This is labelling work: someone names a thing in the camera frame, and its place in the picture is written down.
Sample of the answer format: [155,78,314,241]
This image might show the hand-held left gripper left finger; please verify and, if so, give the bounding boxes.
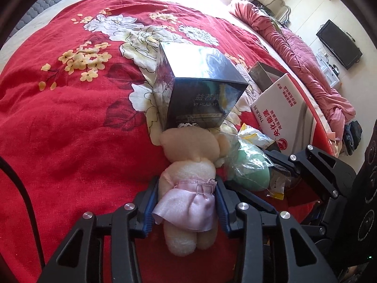
[38,177,160,283]

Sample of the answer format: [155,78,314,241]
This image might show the teddy bear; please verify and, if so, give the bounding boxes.
[152,124,232,257]

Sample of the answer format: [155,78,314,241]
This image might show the dark glossy box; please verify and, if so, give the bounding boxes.
[152,42,249,130]

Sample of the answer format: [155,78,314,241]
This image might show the pile of dark clothes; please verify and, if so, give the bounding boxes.
[343,121,363,156]

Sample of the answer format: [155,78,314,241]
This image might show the red floral blanket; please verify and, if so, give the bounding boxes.
[0,0,333,283]

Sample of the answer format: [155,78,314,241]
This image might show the yellow and white packet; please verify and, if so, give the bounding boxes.
[237,123,274,149]

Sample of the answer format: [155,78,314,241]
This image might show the black cable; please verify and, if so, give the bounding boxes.
[0,156,46,267]

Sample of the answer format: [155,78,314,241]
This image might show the pink quilt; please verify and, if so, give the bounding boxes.
[229,1,356,136]

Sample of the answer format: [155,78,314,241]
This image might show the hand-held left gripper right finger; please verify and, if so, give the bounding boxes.
[213,180,336,283]

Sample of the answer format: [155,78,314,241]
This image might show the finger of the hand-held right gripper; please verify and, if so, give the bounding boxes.
[262,146,355,199]
[223,181,279,215]

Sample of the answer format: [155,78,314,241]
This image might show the black television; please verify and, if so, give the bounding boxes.
[316,20,363,71]

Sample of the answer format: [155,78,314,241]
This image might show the silver metal frame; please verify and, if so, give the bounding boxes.
[265,0,292,25]

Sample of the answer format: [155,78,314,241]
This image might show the green sponge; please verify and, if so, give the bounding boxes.
[224,137,292,196]

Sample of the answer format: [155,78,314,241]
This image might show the white cabinet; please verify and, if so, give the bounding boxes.
[315,50,342,87]

